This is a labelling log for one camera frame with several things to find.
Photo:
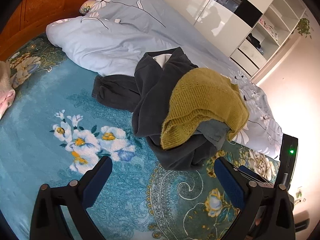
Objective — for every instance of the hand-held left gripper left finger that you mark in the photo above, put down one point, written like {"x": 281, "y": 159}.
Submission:
{"x": 97, "y": 180}

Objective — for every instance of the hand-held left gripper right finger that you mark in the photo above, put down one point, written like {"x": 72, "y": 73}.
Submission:
{"x": 230, "y": 183}

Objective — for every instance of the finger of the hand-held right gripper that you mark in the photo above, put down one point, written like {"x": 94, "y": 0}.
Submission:
{"x": 247, "y": 171}

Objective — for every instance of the mustard knit sweater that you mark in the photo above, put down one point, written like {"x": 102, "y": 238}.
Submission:
{"x": 207, "y": 100}

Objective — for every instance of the pile of grey dark clothes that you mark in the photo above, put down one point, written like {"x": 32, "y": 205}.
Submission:
{"x": 215, "y": 131}

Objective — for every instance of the dark clothes on shelf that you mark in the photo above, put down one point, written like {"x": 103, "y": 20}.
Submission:
{"x": 253, "y": 41}

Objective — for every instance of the teal floral blanket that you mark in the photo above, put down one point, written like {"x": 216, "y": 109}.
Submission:
{"x": 50, "y": 155}

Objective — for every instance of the dark grey pants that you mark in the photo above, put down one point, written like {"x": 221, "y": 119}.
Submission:
{"x": 115, "y": 92}

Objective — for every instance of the dark grey hoodie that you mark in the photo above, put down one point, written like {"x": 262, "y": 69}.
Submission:
{"x": 155, "y": 100}

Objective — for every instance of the pink folded cloth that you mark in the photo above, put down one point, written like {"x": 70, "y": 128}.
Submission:
{"x": 6, "y": 90}

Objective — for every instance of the green hanging plant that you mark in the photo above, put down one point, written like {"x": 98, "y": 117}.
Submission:
{"x": 303, "y": 27}

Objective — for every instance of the floral cloth on shelf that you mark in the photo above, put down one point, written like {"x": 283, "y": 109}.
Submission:
{"x": 268, "y": 27}

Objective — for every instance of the light blue floral duvet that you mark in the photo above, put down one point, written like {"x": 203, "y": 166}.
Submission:
{"x": 112, "y": 42}

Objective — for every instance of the white glossy wardrobe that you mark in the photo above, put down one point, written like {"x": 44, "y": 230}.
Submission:
{"x": 225, "y": 7}

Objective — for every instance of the floral pillow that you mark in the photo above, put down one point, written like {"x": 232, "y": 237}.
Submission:
{"x": 87, "y": 6}

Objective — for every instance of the wooden headboard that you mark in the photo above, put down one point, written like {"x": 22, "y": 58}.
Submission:
{"x": 37, "y": 10}

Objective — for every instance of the wall socket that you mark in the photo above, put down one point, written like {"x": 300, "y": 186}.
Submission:
{"x": 299, "y": 193}

